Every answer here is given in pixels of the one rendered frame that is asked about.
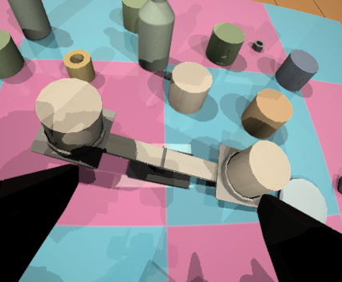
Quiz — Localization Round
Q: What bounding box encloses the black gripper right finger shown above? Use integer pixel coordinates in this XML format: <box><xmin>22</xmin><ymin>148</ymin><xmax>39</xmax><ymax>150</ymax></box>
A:
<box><xmin>256</xmin><ymin>194</ymin><xmax>342</xmax><ymax>282</ymax></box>

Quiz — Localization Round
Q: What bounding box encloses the grey hex nut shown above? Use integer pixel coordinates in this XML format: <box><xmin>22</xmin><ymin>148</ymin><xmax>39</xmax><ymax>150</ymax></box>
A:
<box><xmin>251</xmin><ymin>40</ymin><xmax>264</xmax><ymax>52</ymax></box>

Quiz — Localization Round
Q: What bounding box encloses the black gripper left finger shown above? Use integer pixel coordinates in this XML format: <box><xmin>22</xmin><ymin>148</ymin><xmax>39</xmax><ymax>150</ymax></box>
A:
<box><xmin>0</xmin><ymin>164</ymin><xmax>78</xmax><ymax>282</ymax></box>

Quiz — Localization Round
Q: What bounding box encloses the grey round dish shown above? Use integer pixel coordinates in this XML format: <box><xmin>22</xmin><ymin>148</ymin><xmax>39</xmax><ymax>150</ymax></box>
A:
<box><xmin>277</xmin><ymin>179</ymin><xmax>327</xmax><ymax>223</ymax></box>

